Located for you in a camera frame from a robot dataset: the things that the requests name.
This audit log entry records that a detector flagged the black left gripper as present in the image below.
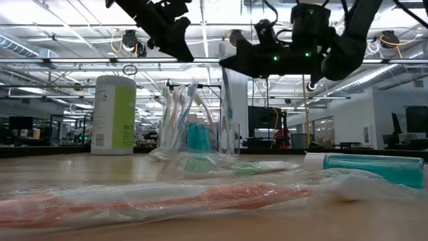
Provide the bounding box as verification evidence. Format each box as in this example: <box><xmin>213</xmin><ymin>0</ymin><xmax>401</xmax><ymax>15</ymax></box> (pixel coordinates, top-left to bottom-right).
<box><xmin>115</xmin><ymin>0</ymin><xmax>195</xmax><ymax>63</ymax></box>

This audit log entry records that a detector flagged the purple toothbrush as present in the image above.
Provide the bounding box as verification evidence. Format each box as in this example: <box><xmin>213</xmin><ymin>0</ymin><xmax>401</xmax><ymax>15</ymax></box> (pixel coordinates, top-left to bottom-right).
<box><xmin>177</xmin><ymin>92</ymin><xmax>188</xmax><ymax>148</ymax></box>

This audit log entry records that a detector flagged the black aluminium table frame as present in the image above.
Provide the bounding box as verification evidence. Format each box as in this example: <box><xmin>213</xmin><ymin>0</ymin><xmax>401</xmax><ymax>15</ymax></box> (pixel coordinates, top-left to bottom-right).
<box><xmin>0</xmin><ymin>144</ymin><xmax>428</xmax><ymax>160</ymax></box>

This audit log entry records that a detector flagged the white wipes canister green label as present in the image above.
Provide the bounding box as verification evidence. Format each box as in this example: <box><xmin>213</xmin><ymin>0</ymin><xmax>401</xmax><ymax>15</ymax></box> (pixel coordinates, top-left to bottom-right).
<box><xmin>90</xmin><ymin>75</ymin><xmax>137</xmax><ymax>157</ymax></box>

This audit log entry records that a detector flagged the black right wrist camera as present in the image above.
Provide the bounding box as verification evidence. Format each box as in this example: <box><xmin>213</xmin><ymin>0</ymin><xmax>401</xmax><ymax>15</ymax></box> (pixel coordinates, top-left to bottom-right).
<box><xmin>255</xmin><ymin>19</ymin><xmax>279</xmax><ymax>46</ymax></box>

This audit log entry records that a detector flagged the clear plastic bag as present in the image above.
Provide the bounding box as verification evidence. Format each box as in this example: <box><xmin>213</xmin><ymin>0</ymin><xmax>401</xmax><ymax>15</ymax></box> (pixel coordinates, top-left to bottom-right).
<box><xmin>156</xmin><ymin>122</ymin><xmax>241</xmax><ymax>157</ymax></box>

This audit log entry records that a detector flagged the white square pillar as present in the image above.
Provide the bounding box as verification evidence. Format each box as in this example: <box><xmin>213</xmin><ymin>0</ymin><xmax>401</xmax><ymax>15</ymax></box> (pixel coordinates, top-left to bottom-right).
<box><xmin>233</xmin><ymin>76</ymin><xmax>249</xmax><ymax>139</ymax></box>

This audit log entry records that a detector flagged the black computer monitor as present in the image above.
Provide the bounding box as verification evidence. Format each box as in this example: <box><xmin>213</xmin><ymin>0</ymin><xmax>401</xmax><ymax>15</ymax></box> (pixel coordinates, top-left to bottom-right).
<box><xmin>405</xmin><ymin>106</ymin><xmax>428</xmax><ymax>134</ymax></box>
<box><xmin>8</xmin><ymin>116</ymin><xmax>34</xmax><ymax>131</ymax></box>

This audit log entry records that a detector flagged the gray waste bin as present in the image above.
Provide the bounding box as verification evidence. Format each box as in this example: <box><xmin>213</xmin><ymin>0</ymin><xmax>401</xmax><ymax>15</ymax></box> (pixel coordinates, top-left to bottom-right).
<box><xmin>290</xmin><ymin>133</ymin><xmax>310</xmax><ymax>150</ymax></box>

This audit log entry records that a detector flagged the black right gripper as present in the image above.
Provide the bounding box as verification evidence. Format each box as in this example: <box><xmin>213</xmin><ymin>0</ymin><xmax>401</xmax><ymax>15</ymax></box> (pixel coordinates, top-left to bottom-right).
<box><xmin>219</xmin><ymin>39</ymin><xmax>324</xmax><ymax>78</ymax></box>

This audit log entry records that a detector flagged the black display panel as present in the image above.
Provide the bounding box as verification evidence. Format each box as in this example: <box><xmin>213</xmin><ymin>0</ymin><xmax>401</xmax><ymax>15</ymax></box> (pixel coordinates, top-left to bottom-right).
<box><xmin>247</xmin><ymin>106</ymin><xmax>288</xmax><ymax>150</ymax></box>

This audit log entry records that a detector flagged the blue toothbrush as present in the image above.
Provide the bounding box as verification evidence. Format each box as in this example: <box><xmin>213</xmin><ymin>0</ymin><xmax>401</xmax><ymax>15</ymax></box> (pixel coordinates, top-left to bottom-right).
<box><xmin>172</xmin><ymin>82</ymin><xmax>199</xmax><ymax>150</ymax></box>

